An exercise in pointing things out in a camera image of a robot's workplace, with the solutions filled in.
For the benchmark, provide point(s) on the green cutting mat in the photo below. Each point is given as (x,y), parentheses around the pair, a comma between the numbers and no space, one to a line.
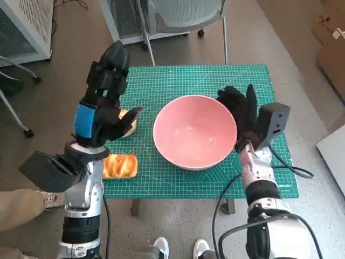
(188,78)

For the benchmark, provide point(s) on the pink bowl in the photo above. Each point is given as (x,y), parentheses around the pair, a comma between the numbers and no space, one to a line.
(194,129)

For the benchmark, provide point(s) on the person's shoe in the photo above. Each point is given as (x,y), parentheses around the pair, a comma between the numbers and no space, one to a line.
(54,199)

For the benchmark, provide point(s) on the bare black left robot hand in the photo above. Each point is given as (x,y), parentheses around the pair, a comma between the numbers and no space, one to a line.
(105,108)

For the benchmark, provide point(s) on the grey metal chair base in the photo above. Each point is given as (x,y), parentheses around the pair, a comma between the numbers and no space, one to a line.
(28,133)

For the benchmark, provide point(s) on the white mesh cabinet on casters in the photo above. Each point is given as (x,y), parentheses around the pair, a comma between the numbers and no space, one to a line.
(121,16)

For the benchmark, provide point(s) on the grey mesh chair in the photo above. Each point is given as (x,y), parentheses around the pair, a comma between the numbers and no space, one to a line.
(186,13)

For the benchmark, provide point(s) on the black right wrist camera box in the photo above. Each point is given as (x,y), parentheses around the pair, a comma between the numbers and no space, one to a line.
(272,124)

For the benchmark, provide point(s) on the small pale toy bread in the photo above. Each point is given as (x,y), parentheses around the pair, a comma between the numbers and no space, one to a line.
(130,129)

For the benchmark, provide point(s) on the white flat panel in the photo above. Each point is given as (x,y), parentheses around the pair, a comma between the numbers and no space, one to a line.
(334,162)

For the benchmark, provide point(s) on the dark table leg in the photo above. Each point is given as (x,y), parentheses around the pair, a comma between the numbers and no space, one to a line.
(230,206)
(135,207)

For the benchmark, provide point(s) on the person's leg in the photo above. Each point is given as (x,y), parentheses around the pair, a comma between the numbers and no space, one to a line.
(19,207)

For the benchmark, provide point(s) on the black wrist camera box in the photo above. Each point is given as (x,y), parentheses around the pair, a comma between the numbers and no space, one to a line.
(48,170)
(272,124)

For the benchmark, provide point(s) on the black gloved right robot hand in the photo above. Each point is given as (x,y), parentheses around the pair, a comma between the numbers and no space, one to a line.
(244,113)

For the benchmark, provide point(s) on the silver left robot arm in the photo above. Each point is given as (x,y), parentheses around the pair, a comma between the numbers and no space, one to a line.
(83,194)

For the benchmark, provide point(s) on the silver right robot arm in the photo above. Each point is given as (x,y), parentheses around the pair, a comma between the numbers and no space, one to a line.
(258,194)

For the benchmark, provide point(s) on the brown cardboard box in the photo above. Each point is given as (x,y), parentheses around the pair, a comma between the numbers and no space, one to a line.
(331,62)

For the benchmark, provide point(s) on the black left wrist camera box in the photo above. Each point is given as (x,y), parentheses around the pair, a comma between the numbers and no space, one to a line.
(48,170)

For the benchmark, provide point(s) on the orange toy bread loaf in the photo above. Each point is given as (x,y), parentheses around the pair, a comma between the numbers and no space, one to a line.
(121,166)

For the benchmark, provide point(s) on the white perforated cabinet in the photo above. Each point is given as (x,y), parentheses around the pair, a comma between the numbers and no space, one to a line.
(29,16)

